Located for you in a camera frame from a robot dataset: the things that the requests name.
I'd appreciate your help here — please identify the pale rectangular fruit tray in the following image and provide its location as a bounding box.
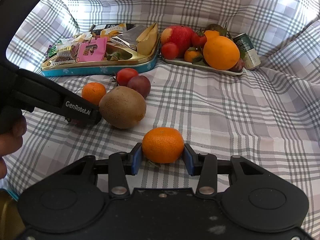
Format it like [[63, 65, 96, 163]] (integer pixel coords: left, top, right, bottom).
[[161, 55, 244, 77]]

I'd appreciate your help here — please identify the grey plaid blanket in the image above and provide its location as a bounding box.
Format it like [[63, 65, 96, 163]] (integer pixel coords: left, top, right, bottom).
[[0, 0, 320, 240]]

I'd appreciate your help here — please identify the blue snowflake snack tin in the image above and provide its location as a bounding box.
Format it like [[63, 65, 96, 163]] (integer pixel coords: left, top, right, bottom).
[[41, 22, 162, 77]]

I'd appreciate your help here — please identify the clear wrapped brown snack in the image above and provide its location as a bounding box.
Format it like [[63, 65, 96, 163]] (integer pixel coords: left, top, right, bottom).
[[54, 44, 79, 63]]

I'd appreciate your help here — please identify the large orange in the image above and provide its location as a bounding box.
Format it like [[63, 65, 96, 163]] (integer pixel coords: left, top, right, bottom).
[[203, 36, 240, 70]]

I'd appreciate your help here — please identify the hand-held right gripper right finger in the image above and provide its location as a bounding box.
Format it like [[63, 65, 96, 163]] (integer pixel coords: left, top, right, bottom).
[[184, 143, 265, 196]]

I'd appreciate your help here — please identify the cream candy packet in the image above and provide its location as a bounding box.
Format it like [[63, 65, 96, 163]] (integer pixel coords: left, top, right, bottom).
[[56, 32, 93, 47]]

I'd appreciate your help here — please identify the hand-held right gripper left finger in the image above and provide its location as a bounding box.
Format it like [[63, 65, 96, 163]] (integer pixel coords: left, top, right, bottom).
[[60, 143, 143, 197]]

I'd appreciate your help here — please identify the round red tomato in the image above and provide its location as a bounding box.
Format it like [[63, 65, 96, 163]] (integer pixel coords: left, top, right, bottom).
[[161, 42, 179, 60]]

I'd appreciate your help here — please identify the dark red plum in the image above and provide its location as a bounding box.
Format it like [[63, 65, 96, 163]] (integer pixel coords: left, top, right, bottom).
[[229, 58, 244, 72], [127, 75, 151, 99]]

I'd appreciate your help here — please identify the silver foil packet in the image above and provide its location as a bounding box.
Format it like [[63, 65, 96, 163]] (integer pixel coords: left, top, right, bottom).
[[110, 25, 148, 52]]

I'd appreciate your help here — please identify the black snack packet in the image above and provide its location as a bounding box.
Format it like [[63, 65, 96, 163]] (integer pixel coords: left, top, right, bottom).
[[90, 23, 135, 34]]

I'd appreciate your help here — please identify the green candy wrapper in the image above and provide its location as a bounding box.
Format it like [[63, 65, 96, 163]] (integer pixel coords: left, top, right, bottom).
[[45, 44, 59, 59]]

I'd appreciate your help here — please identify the yellow snack packet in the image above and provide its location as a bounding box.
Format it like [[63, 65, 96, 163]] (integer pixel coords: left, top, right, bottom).
[[100, 24, 127, 37]]

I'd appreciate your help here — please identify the pink snack packet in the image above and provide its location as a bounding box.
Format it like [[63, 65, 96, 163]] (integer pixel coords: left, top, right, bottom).
[[76, 37, 108, 62]]

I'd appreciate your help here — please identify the green white drink can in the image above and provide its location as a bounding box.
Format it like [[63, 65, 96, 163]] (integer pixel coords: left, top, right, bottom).
[[232, 33, 261, 70]]

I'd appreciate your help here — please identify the brown paper packet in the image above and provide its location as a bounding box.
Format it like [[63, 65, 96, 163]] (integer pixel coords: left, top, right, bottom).
[[136, 22, 159, 55]]

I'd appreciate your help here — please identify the gold tin box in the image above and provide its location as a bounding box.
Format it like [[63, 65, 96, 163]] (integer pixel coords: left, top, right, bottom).
[[0, 189, 25, 240]]

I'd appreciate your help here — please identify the red apple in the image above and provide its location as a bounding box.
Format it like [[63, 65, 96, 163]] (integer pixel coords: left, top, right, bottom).
[[161, 25, 195, 58]]

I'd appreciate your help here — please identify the leafy mandarin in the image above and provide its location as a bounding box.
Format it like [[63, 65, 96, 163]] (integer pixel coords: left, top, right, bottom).
[[184, 47, 203, 64]]

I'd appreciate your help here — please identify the red tomato with green stem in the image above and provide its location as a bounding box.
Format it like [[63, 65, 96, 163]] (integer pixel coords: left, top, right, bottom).
[[114, 68, 139, 87], [191, 30, 208, 48]]

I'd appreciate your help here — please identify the person's left hand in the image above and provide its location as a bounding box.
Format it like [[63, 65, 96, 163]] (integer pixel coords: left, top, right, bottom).
[[0, 116, 27, 180]]

